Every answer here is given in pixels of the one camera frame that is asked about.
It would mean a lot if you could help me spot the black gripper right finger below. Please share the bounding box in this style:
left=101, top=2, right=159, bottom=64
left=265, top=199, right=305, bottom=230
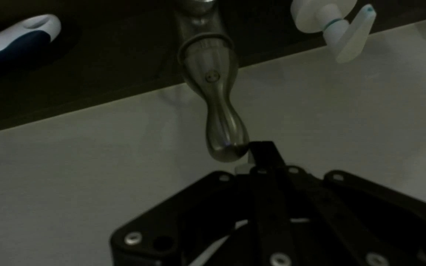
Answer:
left=268, top=140, right=426, bottom=266

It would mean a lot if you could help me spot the green soap pump dispenser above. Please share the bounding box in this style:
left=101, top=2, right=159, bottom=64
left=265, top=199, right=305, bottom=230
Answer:
left=290, top=0, right=379, bottom=64

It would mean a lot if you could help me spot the white blue dish brush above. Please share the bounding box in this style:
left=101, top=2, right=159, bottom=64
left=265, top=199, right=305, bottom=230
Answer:
left=0, top=13, right=63, bottom=82

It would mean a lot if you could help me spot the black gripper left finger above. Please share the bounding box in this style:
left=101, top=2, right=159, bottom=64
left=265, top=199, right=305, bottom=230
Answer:
left=110, top=140, right=301, bottom=266

